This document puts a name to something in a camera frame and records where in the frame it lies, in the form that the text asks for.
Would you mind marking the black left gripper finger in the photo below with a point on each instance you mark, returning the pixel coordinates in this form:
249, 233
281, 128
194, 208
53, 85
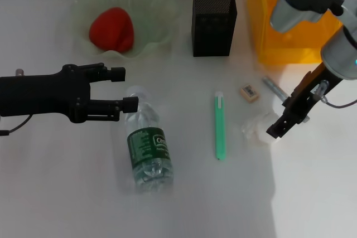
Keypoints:
130, 104
117, 74

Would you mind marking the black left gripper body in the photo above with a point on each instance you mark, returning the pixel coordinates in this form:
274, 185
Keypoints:
42, 96

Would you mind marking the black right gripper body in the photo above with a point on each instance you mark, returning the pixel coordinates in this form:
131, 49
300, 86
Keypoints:
304, 96

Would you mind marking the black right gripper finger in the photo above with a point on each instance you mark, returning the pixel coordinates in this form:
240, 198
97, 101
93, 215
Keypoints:
281, 127

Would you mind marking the white paper ball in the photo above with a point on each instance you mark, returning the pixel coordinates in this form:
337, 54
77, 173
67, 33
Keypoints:
258, 129

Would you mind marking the clear bottle with green label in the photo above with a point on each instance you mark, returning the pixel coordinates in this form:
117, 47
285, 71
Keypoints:
147, 143

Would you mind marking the green retractable pen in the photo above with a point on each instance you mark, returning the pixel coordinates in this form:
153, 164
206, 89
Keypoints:
219, 126

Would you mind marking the silver marker pen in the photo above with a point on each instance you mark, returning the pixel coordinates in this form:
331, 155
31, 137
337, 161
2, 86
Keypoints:
272, 84

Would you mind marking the red-orange fruit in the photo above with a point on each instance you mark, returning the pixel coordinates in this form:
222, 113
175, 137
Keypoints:
111, 29

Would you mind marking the beige eraser with barcode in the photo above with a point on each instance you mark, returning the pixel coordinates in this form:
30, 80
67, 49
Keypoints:
249, 92

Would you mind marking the pale green ruffled fruit bowl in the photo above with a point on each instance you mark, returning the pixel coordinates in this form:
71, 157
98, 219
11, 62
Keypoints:
150, 12

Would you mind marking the black mesh pen holder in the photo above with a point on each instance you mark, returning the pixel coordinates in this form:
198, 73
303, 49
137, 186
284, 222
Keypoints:
213, 31

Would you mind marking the silver left gripper knob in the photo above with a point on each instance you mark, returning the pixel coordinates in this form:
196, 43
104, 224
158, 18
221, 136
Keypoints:
19, 72

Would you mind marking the yellow plastic storage bin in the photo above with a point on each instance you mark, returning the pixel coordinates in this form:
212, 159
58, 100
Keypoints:
293, 43

